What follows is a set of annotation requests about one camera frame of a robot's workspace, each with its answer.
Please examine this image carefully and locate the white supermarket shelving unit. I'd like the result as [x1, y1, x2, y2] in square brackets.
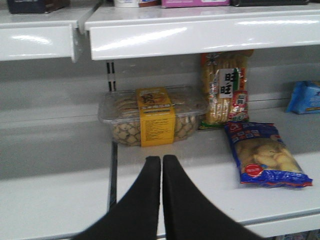
[0, 0, 320, 240]

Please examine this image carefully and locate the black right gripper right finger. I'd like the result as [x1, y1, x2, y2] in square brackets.
[162, 155, 260, 240]

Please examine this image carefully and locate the purple snack pack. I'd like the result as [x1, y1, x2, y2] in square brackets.
[161, 0, 231, 8]

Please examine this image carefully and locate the light blue snack bag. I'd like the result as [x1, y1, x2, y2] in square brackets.
[286, 80, 320, 114]

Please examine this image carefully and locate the clear plastic cookie tub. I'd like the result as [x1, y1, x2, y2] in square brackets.
[98, 85, 208, 147]

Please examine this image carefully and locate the blue Oreo cup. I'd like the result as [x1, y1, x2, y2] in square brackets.
[114, 0, 139, 8]

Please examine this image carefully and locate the yellow rice cracker pack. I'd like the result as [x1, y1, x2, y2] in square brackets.
[200, 49, 254, 130]

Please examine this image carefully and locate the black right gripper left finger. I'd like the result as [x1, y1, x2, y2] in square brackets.
[74, 156, 161, 240]

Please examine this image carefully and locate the blue cracker bag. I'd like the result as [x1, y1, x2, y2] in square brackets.
[224, 121, 313, 188]

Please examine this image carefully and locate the blue Chocofello cookie box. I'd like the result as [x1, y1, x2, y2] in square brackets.
[6, 0, 71, 14]

